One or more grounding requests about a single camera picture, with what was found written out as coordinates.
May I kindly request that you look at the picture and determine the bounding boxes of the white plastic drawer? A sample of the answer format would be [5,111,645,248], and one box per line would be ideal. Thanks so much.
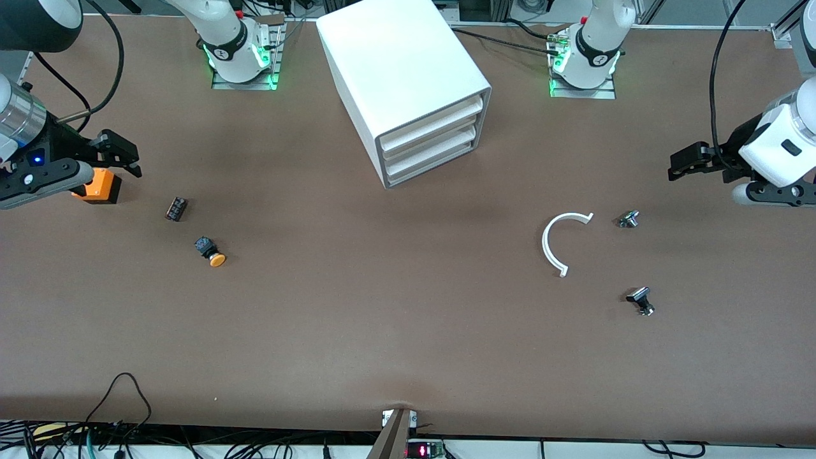
[384,124,477,179]
[381,97,483,152]

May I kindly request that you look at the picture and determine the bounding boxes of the orange button box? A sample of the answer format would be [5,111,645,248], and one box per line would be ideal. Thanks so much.
[70,167,123,205]

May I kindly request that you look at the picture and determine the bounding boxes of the orange mushroom push button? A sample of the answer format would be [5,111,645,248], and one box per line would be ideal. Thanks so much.
[194,236,227,268]

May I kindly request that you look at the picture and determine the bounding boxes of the white drawer cabinet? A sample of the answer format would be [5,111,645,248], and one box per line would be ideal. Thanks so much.
[316,0,493,190]

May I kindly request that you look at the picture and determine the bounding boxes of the white curved plastic arc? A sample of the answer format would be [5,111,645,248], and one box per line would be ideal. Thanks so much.
[542,212,595,278]

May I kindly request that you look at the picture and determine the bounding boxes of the red display device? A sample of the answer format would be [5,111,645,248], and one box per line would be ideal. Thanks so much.
[406,439,445,459]

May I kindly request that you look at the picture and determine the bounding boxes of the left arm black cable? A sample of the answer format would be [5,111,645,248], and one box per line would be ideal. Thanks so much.
[710,0,748,170]

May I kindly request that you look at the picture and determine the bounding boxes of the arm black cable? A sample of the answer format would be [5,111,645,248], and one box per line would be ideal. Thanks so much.
[29,0,125,131]
[710,0,748,170]

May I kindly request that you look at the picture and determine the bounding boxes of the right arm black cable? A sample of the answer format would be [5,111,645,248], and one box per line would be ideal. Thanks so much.
[29,0,125,131]

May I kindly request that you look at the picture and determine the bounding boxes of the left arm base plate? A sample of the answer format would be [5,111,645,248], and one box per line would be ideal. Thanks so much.
[548,76,617,100]

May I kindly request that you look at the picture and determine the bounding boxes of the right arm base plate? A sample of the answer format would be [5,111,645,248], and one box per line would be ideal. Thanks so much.
[210,16,284,91]

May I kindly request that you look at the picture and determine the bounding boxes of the black key switch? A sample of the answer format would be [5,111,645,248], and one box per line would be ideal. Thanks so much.
[625,287,655,317]

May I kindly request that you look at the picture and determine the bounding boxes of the black base cable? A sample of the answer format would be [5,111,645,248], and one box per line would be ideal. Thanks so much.
[449,19,568,58]

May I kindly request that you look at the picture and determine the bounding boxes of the black looped cable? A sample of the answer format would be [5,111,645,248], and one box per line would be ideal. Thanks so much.
[83,372,154,441]

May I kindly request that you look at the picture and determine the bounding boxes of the black floor cable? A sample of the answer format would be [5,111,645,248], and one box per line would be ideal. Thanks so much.
[641,440,708,458]

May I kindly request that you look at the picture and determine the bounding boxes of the tangled cable bundle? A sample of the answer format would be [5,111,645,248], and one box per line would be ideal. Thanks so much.
[0,418,383,459]

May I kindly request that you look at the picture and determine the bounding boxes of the brown camera post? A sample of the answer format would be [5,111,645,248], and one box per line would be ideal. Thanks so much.
[367,408,418,459]

